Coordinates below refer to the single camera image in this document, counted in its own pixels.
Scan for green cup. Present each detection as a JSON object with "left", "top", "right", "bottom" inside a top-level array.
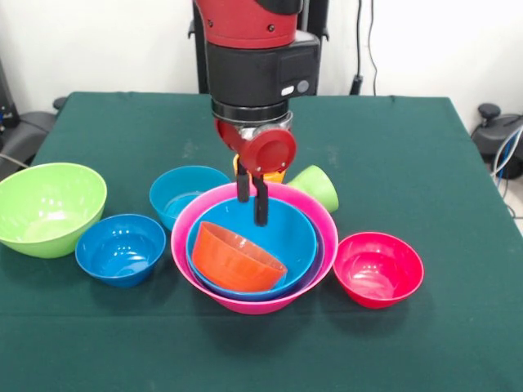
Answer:
[{"left": 285, "top": 164, "right": 340, "bottom": 213}]

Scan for orange cup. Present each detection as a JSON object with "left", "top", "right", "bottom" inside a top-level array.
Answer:
[{"left": 232, "top": 154, "right": 287, "bottom": 184}]

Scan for grey cable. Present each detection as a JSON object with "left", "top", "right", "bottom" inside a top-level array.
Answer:
[{"left": 0, "top": 153, "right": 29, "bottom": 171}]

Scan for black equipment rack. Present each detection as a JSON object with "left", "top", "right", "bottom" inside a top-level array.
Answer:
[{"left": 0, "top": 60, "right": 17, "bottom": 140}]

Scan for small dark blue bowl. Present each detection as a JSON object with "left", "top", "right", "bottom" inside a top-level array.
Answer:
[{"left": 74, "top": 213, "right": 168, "bottom": 288}]

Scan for dark green table cloth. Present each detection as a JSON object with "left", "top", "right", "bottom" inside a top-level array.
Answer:
[{"left": 0, "top": 91, "right": 523, "bottom": 392}]

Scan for small crimson bowl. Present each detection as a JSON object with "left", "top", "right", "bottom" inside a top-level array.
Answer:
[{"left": 333, "top": 231, "right": 425, "bottom": 310}]

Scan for orange bowl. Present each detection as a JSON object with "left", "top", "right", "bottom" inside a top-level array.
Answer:
[{"left": 191, "top": 221, "right": 288, "bottom": 293}]

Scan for translucent blue ribbed bowl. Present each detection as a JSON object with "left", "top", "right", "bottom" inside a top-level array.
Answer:
[{"left": 149, "top": 165, "right": 232, "bottom": 233}]

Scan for purple bowl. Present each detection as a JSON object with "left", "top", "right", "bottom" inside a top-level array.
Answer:
[{"left": 187, "top": 228, "right": 327, "bottom": 302}]

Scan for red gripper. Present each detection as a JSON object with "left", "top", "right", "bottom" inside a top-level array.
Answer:
[{"left": 214, "top": 118, "right": 297, "bottom": 227}]

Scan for blue and white cables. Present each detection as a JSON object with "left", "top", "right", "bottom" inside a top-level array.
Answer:
[{"left": 492, "top": 126, "right": 523, "bottom": 180}]

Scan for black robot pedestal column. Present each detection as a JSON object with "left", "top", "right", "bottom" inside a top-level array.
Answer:
[{"left": 187, "top": 0, "right": 330, "bottom": 96}]

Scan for large green bowl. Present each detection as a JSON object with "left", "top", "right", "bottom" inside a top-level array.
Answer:
[{"left": 0, "top": 162, "right": 108, "bottom": 260}]

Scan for black hanging cable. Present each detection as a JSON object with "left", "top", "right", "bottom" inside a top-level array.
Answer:
[{"left": 350, "top": 0, "right": 378, "bottom": 96}]

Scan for large light blue bowl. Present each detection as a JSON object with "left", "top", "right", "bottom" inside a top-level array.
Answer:
[{"left": 186, "top": 198, "right": 320, "bottom": 298}]

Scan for large pink bowl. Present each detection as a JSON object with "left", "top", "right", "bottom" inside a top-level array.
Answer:
[{"left": 170, "top": 180, "right": 340, "bottom": 315}]

